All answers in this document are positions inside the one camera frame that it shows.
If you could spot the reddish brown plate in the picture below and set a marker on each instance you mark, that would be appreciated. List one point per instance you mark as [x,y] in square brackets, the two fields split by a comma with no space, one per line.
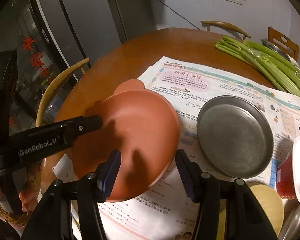
[143,126]

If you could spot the red paper window decorations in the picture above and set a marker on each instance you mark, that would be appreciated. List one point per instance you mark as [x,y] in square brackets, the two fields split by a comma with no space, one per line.
[36,57]

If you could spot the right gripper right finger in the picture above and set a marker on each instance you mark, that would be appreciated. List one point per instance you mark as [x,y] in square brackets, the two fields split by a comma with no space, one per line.
[204,189]

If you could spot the green celery bunch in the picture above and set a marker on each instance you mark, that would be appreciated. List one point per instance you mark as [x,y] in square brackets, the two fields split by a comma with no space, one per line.
[279,71]

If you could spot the stainless steel mixing bowl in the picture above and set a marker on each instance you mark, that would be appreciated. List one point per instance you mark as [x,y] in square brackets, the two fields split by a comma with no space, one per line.
[271,46]

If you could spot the grey metal plate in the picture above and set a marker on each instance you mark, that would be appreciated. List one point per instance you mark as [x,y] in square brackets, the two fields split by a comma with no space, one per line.
[234,136]

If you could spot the grey refrigerator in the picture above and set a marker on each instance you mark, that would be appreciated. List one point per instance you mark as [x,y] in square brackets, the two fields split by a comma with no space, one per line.
[76,29]

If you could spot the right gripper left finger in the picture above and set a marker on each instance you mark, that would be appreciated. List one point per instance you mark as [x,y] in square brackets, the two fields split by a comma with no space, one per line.
[95,188]

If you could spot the left hand red nails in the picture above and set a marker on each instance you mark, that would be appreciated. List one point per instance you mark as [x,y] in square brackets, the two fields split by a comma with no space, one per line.
[28,197]

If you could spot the red and white bowl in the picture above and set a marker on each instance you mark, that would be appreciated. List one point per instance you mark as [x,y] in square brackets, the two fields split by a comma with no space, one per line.
[288,174]

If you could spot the yellow scalloped plate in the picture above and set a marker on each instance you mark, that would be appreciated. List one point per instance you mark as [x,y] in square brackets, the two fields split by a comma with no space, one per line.
[271,203]

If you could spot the light wooden armchair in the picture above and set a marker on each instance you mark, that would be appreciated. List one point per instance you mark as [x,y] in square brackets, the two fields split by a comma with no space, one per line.
[55,86]

